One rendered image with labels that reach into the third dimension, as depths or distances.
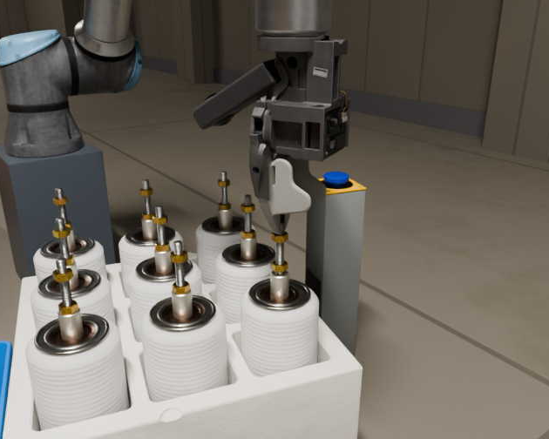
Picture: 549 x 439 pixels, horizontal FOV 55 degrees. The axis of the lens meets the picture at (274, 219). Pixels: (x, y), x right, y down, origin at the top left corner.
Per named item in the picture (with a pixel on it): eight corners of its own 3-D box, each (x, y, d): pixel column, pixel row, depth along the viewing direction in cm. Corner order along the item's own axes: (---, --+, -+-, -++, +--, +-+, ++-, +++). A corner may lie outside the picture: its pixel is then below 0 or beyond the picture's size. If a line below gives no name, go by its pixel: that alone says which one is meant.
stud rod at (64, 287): (64, 327, 55) (54, 261, 53) (66, 321, 56) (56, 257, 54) (75, 326, 56) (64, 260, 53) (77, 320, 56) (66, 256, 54)
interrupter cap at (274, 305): (242, 311, 61) (242, 306, 61) (254, 280, 68) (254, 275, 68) (308, 316, 60) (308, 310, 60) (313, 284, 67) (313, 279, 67)
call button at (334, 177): (319, 184, 86) (319, 172, 85) (341, 181, 87) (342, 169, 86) (330, 192, 82) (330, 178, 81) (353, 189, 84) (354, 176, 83)
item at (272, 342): (236, 436, 67) (232, 313, 61) (250, 387, 76) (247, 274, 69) (312, 444, 66) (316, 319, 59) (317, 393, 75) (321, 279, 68)
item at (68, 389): (41, 504, 58) (11, 367, 51) (60, 439, 67) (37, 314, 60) (132, 492, 59) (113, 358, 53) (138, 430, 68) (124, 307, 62)
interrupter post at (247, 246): (240, 261, 73) (240, 239, 72) (240, 254, 76) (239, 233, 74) (257, 260, 74) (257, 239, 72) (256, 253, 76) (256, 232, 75)
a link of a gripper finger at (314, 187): (319, 237, 60) (321, 158, 56) (272, 227, 62) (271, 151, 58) (329, 226, 62) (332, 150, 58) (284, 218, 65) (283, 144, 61)
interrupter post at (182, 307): (197, 317, 60) (195, 292, 59) (178, 324, 59) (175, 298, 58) (187, 308, 62) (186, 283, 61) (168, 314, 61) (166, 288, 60)
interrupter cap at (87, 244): (45, 266, 72) (44, 261, 72) (36, 246, 78) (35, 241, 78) (101, 253, 76) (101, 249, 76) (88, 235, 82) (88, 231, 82)
